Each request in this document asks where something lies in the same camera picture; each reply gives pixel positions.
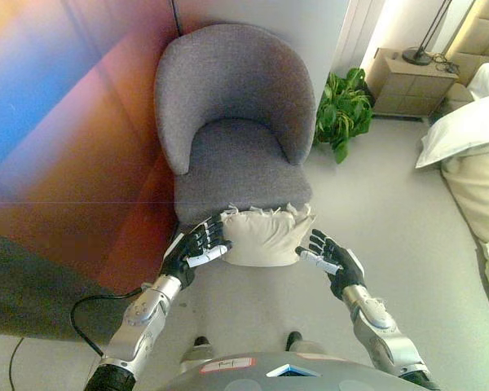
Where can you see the black floor lamp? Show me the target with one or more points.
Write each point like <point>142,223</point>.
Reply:
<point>421,45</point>

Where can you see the white bed pillow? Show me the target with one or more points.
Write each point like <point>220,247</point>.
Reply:
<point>460,134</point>

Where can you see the green potted plant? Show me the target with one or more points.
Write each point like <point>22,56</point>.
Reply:
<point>342,110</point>

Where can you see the black robot foot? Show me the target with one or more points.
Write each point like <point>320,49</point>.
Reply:
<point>293,341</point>
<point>201,344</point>

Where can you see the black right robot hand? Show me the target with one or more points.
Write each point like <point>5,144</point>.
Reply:
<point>339,260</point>

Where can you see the black left robot foot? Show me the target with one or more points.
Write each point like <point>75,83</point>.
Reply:
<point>201,344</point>

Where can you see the grey robot torso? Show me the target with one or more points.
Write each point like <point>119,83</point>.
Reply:
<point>269,372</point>

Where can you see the grey fabric armchair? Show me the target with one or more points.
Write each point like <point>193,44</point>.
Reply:
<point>236,122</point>

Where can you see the beige padded headboard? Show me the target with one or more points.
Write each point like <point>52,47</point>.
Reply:
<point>478,36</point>

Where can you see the cream fringed pillow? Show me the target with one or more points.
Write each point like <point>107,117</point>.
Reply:
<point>265,240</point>

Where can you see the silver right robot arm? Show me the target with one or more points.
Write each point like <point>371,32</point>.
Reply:
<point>385,338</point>

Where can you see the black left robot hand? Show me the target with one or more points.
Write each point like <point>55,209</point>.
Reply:
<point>195,248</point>

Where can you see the black right robot foot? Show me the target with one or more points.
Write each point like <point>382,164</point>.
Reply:
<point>293,341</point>

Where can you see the beige wooden nightstand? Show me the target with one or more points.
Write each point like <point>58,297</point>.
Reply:
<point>407,87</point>

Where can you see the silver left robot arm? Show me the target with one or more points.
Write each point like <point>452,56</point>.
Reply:
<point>136,326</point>

